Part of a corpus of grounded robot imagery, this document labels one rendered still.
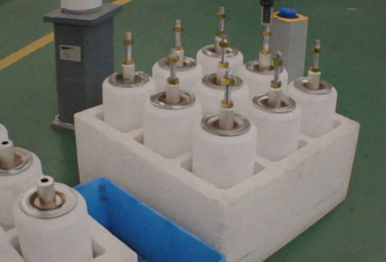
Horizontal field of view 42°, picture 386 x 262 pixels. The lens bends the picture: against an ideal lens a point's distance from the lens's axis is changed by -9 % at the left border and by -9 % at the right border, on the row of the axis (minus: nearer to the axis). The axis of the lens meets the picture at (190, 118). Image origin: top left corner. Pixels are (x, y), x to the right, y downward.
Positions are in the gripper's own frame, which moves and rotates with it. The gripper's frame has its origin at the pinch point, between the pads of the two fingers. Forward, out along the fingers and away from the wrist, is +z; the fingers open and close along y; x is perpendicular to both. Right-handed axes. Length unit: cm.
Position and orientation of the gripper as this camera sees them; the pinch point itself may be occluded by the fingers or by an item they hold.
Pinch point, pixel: (267, 15)
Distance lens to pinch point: 102.5
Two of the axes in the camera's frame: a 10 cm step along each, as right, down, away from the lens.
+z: -0.2, 9.0, 4.4
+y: 2.3, -4.2, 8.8
